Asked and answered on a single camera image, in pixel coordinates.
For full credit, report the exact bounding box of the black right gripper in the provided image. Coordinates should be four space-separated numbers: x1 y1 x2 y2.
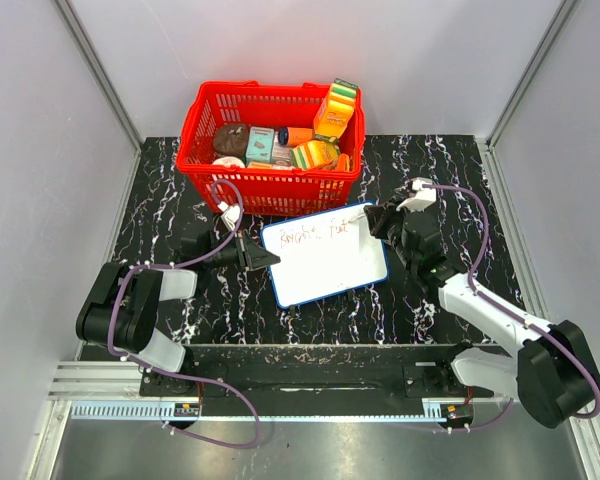
366 196 418 271

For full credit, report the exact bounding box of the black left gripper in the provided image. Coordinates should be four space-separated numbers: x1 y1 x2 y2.
204 228 280 273

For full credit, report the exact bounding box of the red capped whiteboard marker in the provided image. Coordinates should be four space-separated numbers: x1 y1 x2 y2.
347 213 366 224

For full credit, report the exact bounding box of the white whiteboard blue frame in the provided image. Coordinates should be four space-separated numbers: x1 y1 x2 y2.
261 201 389 309

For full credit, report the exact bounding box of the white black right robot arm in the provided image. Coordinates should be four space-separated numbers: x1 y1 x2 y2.
363 199 600 428

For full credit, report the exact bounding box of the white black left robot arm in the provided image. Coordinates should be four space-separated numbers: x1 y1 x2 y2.
76 231 280 396

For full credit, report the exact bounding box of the lying orange sponge box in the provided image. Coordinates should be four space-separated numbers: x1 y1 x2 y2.
290 140 341 170

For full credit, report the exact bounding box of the white round lid tub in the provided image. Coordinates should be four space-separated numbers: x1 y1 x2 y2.
212 156 246 168

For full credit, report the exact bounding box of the red plastic shopping basket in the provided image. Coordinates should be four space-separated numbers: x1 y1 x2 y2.
175 80 365 216

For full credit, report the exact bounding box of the teal small box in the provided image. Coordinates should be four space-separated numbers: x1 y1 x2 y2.
245 126 275 164

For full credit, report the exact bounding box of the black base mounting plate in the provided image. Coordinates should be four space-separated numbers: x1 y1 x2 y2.
140 345 493 421

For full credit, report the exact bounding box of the tall orange sponge box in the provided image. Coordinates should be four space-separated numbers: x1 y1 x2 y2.
313 78 359 139

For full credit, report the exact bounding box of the brown round bread pack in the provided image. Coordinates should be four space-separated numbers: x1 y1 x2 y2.
212 123 249 157

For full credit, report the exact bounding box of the orange blue can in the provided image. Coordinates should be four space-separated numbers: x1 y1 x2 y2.
277 127 314 148

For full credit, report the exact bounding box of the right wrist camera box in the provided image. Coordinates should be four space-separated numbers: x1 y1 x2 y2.
396 177 437 213

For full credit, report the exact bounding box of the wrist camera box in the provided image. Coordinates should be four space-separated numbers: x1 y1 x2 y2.
396 177 437 213
218 201 243 231

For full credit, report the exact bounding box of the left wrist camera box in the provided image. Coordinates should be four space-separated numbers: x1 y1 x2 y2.
218 201 243 231

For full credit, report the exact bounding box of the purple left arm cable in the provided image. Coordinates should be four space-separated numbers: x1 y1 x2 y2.
107 179 264 449

